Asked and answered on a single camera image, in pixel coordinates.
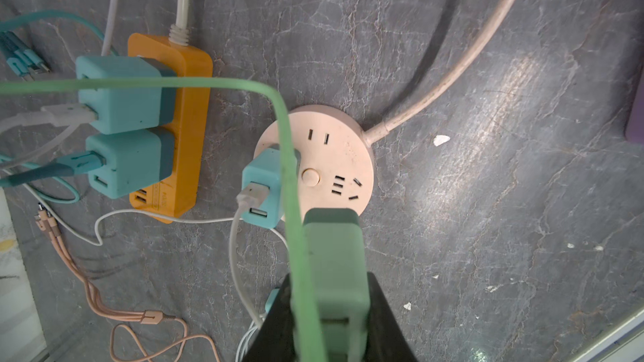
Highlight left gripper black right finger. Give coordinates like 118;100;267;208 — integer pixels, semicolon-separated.
367;273;417;362

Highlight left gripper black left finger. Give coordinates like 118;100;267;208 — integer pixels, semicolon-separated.
243;274;294;362

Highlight orange power strip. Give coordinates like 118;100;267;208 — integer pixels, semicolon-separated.
127;34;213;224

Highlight purple power strip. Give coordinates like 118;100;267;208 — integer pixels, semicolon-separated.
625;73;644;145

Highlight white power strip cords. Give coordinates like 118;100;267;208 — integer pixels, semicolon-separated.
168;0;537;147

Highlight round pink power socket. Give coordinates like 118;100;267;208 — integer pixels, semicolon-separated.
243;105;375;229

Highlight light green charging cable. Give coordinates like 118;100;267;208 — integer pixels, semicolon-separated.
0;76;328;362

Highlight teal charger adapter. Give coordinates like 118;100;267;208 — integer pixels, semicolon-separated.
86;127;174;199
264;288;280;315
240;146;302;230
75;56;176;134

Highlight light green charger adapter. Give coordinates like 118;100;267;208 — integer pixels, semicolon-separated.
304;208;371;361

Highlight pink multi-head charging cable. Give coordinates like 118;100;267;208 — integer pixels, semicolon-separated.
34;204;222;362

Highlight teal charging cable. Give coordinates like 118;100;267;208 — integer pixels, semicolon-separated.
0;8;119;205

